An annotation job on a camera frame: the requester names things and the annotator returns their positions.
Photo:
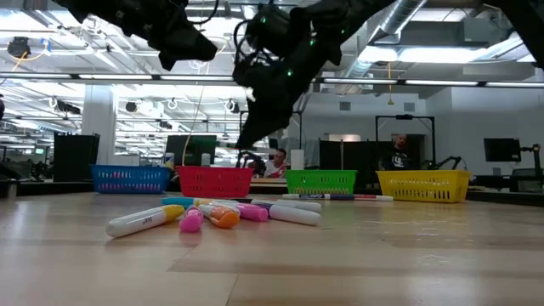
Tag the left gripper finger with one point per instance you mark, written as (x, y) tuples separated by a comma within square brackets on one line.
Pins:
[(191, 44)]

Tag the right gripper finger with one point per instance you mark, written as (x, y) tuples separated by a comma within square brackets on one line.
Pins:
[(276, 115)]

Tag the thin blue Expo marker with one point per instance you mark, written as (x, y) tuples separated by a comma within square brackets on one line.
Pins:
[(306, 196)]

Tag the thin red Expo marker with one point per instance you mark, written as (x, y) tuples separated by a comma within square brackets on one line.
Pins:
[(382, 197)]

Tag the black monitor on arm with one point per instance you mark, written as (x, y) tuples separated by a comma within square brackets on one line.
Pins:
[(502, 150)]

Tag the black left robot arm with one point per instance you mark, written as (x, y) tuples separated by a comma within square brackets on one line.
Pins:
[(106, 10)]

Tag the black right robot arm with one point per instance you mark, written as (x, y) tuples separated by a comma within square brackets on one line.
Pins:
[(331, 17)]

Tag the small black robot arm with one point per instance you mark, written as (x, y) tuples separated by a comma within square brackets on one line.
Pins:
[(255, 163), (450, 159)]

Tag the person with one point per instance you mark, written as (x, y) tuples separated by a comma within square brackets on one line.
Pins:
[(398, 146), (278, 159)]

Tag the white cylinder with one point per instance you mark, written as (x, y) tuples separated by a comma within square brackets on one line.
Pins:
[(297, 159)]

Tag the green plastic basket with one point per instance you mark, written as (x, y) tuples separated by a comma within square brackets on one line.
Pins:
[(321, 183)]

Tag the white bottle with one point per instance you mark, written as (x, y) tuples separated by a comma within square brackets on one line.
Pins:
[(169, 160), (205, 160)]

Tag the black desk monitor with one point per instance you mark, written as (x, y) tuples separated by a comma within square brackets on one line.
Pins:
[(200, 149)]

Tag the red plastic basket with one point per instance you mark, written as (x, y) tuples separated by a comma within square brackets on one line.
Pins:
[(214, 182)]

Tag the black partition panel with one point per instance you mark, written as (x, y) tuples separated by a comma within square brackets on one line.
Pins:
[(361, 157)]

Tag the mini marker pink cap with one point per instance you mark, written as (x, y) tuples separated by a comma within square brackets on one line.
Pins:
[(255, 212), (191, 221)]

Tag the mini marker purple cap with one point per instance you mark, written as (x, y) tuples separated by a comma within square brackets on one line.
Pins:
[(295, 215)]

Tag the mini marker yellow cap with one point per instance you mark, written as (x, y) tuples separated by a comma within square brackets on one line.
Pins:
[(204, 202), (136, 223)]

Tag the mini marker orange cap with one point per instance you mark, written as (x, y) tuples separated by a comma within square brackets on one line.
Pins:
[(225, 219)]

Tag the white column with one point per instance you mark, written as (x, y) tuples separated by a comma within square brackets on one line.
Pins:
[(100, 127)]

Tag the thin marker light blue cap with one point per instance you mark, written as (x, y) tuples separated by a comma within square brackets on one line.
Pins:
[(176, 202)]

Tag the blue plastic basket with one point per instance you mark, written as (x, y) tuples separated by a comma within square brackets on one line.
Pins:
[(129, 180)]

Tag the black cabinet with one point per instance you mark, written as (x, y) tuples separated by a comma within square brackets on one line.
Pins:
[(76, 157)]

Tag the yellow plastic basket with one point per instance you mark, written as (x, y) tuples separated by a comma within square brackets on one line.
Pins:
[(423, 185)]

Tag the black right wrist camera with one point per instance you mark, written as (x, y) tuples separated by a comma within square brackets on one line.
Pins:
[(270, 27)]

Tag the silver spiral air duct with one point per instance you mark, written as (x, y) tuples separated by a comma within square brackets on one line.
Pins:
[(406, 13)]

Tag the grey rectangular duct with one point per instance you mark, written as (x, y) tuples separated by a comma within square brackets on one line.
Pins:
[(472, 32)]

